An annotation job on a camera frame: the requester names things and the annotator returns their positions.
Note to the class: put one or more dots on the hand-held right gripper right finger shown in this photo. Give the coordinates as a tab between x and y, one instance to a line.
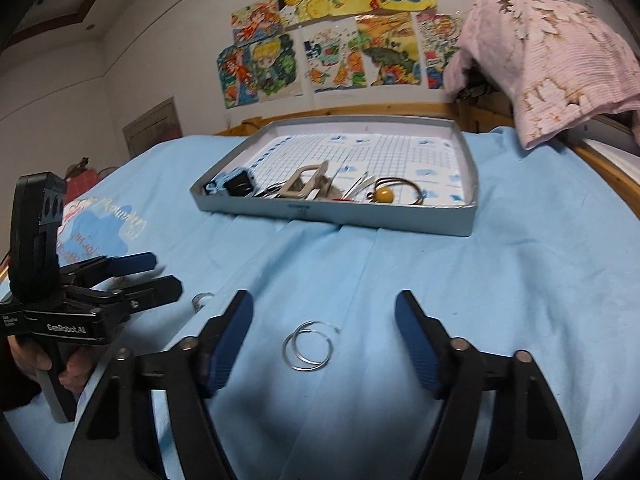
417	350

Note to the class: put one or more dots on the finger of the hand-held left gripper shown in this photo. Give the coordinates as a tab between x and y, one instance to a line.
155	292
132	264

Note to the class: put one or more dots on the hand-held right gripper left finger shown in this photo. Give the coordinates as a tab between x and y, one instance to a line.
227	350

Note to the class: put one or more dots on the grey cardboard tray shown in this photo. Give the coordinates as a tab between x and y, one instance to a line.
375	217

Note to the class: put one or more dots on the brown bangle with yellow bead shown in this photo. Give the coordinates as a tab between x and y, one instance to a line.
385	195

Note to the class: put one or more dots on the white hair clip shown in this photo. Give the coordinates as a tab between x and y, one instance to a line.
357	186

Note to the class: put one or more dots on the person's left hand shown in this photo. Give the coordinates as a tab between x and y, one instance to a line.
80	370

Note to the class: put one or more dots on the red bundle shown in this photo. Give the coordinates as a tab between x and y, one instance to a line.
82	182

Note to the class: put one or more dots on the light blue bedsheet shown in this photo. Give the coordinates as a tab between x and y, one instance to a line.
500	310

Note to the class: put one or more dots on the blue grey smartwatch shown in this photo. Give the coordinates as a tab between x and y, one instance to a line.
240	182

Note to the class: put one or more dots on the grey brown door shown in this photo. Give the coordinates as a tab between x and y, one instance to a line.
150	130

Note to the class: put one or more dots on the beige hair claw clip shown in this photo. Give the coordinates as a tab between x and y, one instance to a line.
300	187

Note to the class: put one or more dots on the pink floral blanket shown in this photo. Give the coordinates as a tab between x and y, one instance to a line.
550	60

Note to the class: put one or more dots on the group of colourful wall drawings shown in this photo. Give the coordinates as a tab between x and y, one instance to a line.
350	35

